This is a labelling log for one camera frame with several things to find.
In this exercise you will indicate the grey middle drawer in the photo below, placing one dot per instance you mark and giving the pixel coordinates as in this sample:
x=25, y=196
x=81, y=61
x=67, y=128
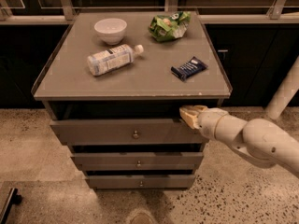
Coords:
x=137, y=161

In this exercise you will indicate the grey drawer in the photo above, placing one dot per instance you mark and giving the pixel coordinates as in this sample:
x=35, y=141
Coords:
x=140, y=181
x=137, y=161
x=91, y=132

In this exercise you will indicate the green chip bag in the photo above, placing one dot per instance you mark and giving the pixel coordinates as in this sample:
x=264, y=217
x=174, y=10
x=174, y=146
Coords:
x=167, y=28

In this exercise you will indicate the grey bottom drawer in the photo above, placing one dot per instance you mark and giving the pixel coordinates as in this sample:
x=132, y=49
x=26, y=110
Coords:
x=140, y=181

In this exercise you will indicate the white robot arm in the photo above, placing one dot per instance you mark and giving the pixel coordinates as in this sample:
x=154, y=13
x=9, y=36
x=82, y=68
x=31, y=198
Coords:
x=258, y=141

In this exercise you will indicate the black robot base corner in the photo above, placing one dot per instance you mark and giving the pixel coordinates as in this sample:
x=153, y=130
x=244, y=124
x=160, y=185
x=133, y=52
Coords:
x=13, y=197

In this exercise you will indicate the clear plastic water bottle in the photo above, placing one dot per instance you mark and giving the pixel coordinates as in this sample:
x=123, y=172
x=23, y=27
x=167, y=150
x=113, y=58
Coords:
x=111, y=59

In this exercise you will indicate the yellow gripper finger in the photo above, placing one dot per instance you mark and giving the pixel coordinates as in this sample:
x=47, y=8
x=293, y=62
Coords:
x=190, y=117
x=196, y=108

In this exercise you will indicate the white ceramic bowl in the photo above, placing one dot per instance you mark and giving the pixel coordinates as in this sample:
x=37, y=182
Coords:
x=111, y=31

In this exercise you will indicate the grey drawer cabinet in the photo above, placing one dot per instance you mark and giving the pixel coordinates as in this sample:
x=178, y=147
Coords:
x=144, y=89

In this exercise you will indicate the grey top drawer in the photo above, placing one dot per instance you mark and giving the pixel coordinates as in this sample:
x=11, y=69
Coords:
x=91, y=132

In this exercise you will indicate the metal railing frame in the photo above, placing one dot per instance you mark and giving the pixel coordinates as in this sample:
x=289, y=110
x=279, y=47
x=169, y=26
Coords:
x=209, y=11

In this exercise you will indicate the dark blue snack packet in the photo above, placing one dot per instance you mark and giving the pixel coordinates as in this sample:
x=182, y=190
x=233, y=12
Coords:
x=189, y=69

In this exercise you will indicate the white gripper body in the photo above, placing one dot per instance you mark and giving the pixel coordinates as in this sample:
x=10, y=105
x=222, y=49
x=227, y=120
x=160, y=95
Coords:
x=207, y=119

